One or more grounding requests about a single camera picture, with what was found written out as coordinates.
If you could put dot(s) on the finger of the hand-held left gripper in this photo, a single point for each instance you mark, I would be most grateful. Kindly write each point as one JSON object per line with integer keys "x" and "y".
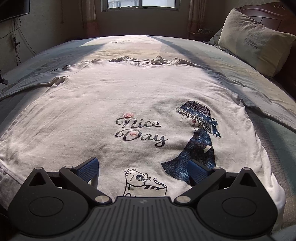
{"x": 1, "y": 81}

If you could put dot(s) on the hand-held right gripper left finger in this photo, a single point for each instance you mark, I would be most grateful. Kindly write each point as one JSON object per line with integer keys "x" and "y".
{"x": 89, "y": 169}

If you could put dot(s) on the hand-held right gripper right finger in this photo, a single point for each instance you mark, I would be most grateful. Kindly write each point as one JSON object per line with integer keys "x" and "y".
{"x": 196, "y": 171}

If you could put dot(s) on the white printed long-sleeve shirt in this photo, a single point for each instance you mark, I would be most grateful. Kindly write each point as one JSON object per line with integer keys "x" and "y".
{"x": 104, "y": 97}

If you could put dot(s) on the pink patterned curtain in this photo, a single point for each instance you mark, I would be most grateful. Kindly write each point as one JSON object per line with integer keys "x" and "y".
{"x": 196, "y": 16}
{"x": 89, "y": 16}

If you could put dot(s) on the blue-grey pillow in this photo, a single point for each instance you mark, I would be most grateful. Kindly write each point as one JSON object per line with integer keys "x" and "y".
{"x": 217, "y": 41}

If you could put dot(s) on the pastel checked bed sheet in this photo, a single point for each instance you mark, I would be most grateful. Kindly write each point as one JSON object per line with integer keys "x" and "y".
{"x": 138, "y": 46}

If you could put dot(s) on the wooden nightstand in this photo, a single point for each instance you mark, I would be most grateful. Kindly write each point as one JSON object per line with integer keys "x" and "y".
{"x": 194, "y": 36}

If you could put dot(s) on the grey rumpled cloth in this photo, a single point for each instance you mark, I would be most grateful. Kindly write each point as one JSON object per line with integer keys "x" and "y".
{"x": 205, "y": 31}

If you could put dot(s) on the cream printed pillow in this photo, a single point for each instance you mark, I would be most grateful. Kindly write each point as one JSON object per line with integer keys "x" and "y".
{"x": 254, "y": 41}

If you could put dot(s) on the window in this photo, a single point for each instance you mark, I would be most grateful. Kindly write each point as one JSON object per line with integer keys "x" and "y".
{"x": 141, "y": 3}

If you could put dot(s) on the wooden bed headboard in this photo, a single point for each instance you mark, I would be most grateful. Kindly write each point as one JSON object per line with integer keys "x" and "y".
{"x": 277, "y": 18}

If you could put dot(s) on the white wall power strip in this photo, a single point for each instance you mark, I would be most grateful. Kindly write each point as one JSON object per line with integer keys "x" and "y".
{"x": 15, "y": 39}

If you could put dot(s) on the black wall television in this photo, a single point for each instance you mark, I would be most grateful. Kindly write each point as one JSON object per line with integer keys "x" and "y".
{"x": 12, "y": 8}

